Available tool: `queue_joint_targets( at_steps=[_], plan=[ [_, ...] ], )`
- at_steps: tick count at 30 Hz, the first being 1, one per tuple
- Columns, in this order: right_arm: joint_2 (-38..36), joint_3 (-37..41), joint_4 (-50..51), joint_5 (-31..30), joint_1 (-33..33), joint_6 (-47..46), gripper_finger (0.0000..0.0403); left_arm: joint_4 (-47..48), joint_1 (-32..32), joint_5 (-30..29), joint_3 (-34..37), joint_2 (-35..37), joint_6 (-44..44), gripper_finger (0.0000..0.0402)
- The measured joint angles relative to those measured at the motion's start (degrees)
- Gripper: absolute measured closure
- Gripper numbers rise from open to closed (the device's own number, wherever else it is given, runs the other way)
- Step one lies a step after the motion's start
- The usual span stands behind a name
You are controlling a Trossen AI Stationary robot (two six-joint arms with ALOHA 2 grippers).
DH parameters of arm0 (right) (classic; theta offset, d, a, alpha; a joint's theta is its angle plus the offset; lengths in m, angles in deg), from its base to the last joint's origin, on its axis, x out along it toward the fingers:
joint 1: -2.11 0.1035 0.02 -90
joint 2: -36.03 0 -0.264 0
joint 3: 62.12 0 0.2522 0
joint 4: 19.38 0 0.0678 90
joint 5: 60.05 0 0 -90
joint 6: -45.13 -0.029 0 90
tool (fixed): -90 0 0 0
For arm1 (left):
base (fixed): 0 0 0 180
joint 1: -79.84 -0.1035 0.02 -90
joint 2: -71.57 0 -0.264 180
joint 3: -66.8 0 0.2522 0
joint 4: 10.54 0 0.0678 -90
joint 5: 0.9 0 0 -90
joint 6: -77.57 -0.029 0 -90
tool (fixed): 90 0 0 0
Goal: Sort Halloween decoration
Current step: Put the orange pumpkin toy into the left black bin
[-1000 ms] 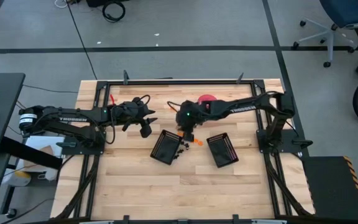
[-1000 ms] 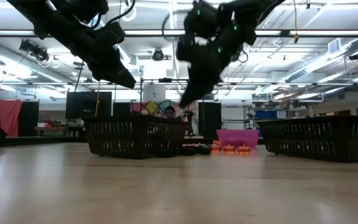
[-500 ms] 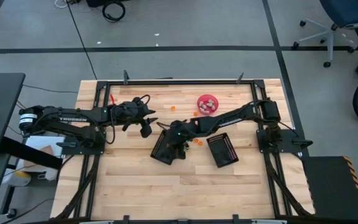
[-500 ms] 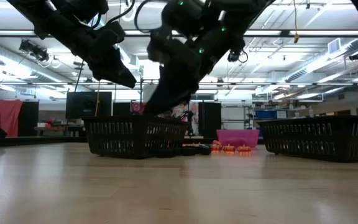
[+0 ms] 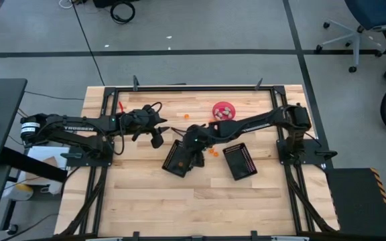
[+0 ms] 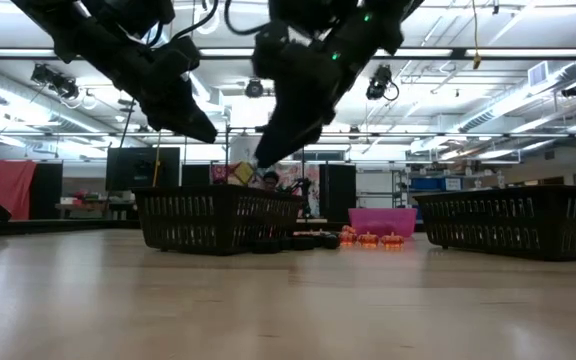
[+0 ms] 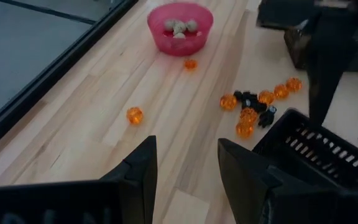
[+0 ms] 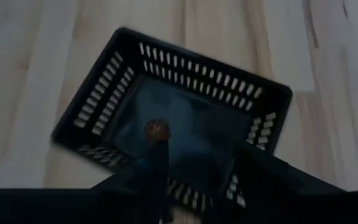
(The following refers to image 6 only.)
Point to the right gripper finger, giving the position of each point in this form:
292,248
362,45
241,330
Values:
283,142

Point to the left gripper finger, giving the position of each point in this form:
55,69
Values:
183,122

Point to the black slotted plastic basket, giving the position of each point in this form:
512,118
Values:
218,192
513,195

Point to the orange translucent pumpkin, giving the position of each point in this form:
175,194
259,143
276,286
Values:
392,240
368,239
348,235

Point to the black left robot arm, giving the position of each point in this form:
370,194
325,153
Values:
68,25

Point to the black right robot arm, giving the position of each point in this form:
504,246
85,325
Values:
378,20

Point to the person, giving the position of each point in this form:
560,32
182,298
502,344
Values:
270,181

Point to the black partition panel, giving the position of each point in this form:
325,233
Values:
337,192
195,175

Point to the black monitor screen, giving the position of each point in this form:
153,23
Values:
143,167

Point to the pink plastic bowl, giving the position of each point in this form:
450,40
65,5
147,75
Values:
382,220

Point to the blue storage bins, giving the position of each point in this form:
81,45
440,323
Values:
435,183

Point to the red hanging cloth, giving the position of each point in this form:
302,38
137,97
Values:
12,190

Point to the colourful wall poster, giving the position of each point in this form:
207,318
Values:
240,174

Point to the black ceiling-mounted camera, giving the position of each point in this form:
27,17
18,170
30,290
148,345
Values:
380,82
55,80
254,88

